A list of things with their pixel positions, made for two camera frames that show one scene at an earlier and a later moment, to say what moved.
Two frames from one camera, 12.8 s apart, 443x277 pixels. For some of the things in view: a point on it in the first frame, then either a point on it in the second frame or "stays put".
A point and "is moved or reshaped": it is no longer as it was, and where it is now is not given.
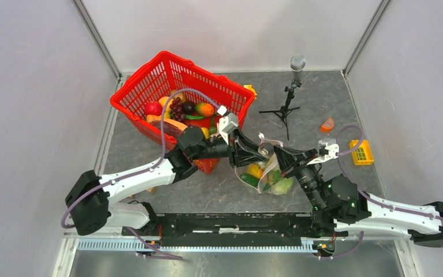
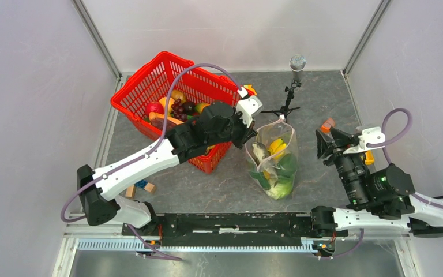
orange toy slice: [327, 126] stays put
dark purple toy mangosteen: [188, 108] stays put
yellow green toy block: [250, 87] stays put
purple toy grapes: [177, 110] stays put
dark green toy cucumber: [250, 179] → [260, 176]
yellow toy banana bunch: [255, 171] is moved or reshaped
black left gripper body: [218, 148] → [239, 131]
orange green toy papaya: [205, 109] stays put
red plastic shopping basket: [164, 71] stays put
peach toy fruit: [163, 100] stays put
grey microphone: [297, 63] stays put
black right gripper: [294, 161] → [338, 139]
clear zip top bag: [266, 176] is moved or reshaped
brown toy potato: [181, 95] stays put
